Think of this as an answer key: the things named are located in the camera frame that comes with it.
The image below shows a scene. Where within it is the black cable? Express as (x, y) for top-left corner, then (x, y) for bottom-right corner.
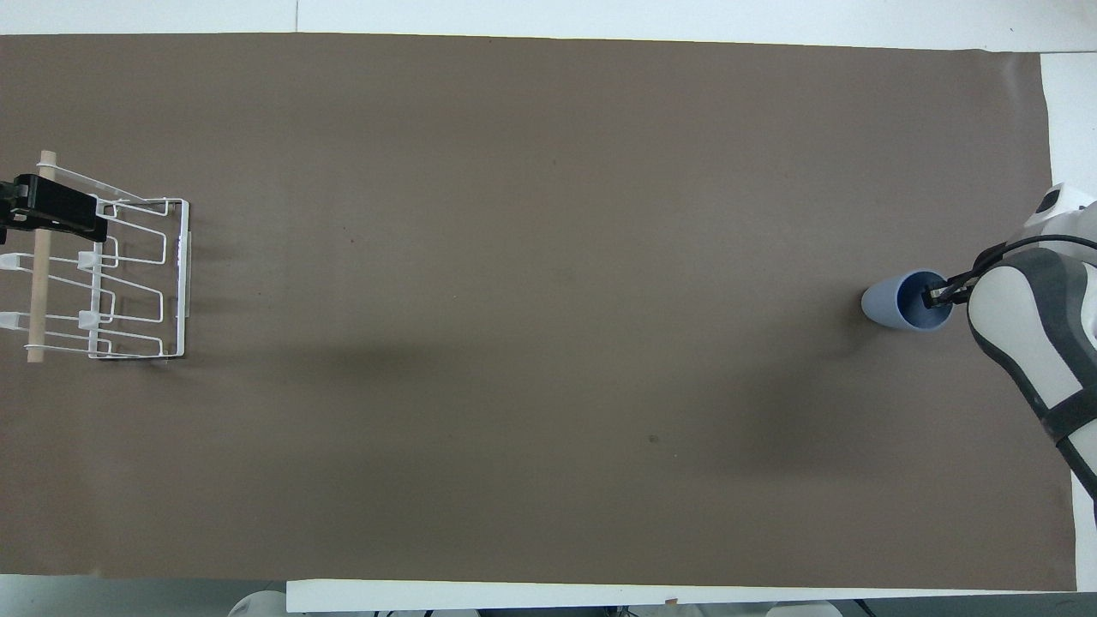
(944, 234), (1097, 287)

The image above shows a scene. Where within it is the blue cup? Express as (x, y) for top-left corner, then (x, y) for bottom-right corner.
(861, 269), (955, 333)

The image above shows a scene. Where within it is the white wire cup holder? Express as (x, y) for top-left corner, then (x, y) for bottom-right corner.
(0, 151), (191, 364)

